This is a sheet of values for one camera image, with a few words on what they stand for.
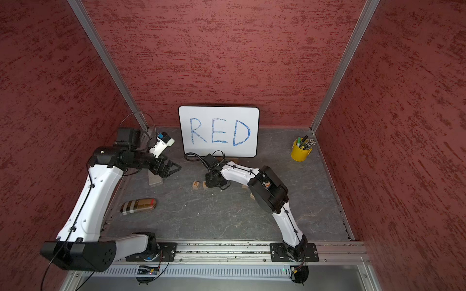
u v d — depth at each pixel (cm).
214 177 70
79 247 37
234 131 94
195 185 92
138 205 83
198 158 77
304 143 102
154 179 92
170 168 63
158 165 61
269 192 56
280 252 74
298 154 102
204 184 92
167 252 70
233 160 84
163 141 62
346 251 76
